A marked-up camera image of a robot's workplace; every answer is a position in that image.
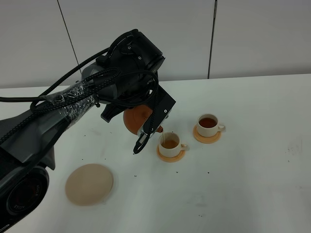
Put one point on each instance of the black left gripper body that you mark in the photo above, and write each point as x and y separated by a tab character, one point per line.
161	99

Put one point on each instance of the brown clay teapot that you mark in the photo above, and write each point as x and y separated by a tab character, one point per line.
135	118

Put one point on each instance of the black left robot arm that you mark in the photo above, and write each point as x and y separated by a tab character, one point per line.
123	77

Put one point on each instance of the beige round teapot saucer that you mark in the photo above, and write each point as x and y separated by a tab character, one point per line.
89	184

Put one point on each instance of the near white teacup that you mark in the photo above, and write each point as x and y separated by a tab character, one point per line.
170	145

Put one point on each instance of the white teacup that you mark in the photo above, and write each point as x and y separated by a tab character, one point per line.
208	125
170	145

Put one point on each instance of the far white teacup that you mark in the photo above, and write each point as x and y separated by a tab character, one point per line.
208	125

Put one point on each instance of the far orange coaster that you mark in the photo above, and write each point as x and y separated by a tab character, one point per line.
206	140

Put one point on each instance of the orange coaster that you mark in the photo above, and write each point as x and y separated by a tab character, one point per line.
177	158
206	140

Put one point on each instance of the near orange coaster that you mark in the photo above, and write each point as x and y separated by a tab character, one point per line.
177	158

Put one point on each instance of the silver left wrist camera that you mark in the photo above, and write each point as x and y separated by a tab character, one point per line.
152	125

